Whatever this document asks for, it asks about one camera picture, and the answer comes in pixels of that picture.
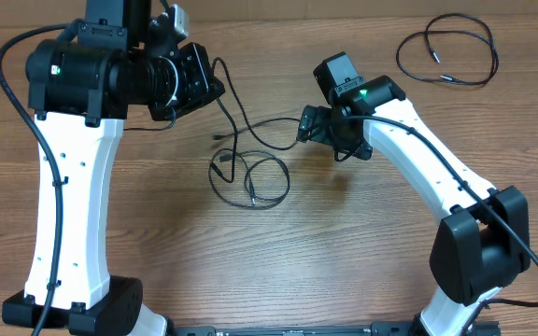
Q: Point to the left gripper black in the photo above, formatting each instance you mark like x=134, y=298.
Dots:
x=205, y=87

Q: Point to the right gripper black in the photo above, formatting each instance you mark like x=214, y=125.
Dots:
x=309, y=124

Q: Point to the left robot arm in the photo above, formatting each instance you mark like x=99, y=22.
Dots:
x=83, y=78

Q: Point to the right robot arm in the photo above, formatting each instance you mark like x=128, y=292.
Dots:
x=483, y=235

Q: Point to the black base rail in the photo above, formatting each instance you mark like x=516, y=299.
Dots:
x=292, y=330

